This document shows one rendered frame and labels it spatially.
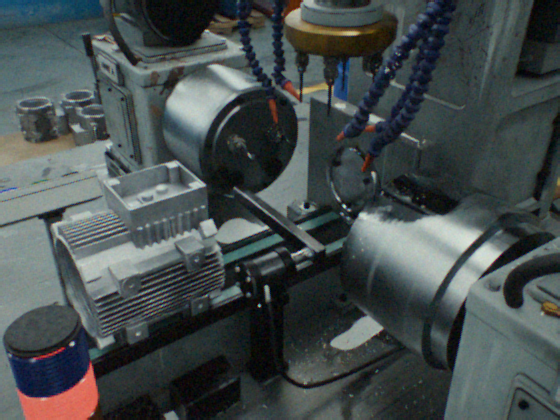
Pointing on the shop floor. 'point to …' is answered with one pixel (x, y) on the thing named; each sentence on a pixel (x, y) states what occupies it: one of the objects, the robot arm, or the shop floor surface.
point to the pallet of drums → (234, 17)
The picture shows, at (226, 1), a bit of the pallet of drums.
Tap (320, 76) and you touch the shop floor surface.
